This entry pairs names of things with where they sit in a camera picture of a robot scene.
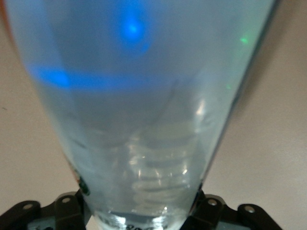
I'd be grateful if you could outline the clear plastic tennis ball can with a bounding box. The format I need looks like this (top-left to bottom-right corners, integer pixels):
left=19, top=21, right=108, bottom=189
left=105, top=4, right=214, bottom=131
left=0, top=0, right=281, bottom=230

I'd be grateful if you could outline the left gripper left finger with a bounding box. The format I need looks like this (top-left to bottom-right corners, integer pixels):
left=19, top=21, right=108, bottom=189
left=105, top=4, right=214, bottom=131
left=0, top=191, right=93, bottom=230

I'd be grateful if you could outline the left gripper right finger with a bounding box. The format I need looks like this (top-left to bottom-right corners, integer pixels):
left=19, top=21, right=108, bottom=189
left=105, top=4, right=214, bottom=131
left=182, top=189, right=291, bottom=230

